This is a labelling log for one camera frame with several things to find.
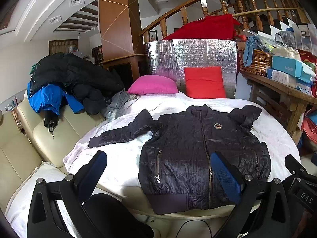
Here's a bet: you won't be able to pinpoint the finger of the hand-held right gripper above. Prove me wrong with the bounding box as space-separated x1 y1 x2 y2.
285 154 307 179

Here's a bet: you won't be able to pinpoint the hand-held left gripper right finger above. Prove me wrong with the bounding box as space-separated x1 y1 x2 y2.
210 151 306 238

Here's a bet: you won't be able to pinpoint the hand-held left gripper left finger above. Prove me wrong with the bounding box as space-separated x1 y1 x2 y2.
27 150 108 238

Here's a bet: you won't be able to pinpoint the dark quilted zip jacket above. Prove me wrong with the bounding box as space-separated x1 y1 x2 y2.
88 104 272 215

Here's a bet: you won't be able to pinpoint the grey clothes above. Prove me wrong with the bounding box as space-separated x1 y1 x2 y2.
103 89 139 122

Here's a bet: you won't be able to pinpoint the white fleece blanket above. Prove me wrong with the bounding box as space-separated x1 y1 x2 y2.
5 90 301 238

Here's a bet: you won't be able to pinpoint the red bag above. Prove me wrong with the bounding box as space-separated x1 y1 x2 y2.
301 116 317 144

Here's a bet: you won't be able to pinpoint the beige leather sofa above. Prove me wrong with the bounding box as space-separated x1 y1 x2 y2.
0 92 107 211

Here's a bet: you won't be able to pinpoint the blue jacket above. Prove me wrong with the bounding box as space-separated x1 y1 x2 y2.
27 83 85 116

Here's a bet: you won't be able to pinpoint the wooden side table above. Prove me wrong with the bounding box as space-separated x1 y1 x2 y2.
239 69 317 139

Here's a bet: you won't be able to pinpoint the patterned tissue pack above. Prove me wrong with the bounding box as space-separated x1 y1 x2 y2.
266 69 298 88

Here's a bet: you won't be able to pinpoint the pile of black jackets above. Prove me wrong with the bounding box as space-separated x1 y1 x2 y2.
30 52 125 116

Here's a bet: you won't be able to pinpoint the red pillow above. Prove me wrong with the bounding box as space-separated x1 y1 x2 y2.
184 66 227 99

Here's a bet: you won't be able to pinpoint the pink pillow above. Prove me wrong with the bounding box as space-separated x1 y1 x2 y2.
127 76 179 96

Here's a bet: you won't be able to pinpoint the light blue cardboard box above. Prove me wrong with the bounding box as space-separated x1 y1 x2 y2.
271 55 315 83

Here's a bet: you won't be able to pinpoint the wicker basket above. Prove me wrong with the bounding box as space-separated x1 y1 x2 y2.
237 48 273 76

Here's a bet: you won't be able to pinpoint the clear plastic bag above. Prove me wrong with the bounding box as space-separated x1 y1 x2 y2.
271 46 303 60

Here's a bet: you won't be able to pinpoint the blue cloth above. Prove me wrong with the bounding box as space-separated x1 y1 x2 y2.
244 36 263 66

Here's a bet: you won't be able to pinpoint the silver foil insulation board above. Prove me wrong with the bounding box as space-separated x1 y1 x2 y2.
145 39 238 99

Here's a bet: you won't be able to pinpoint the red cloth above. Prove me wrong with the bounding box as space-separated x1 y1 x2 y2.
162 14 242 41

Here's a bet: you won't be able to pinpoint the wooden pillar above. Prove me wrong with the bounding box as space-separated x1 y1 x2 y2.
98 0 145 65

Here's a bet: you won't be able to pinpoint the wooden stair railing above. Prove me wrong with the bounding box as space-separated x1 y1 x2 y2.
139 0 312 42

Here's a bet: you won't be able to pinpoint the black cable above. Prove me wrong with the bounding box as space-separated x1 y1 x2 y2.
178 219 211 238

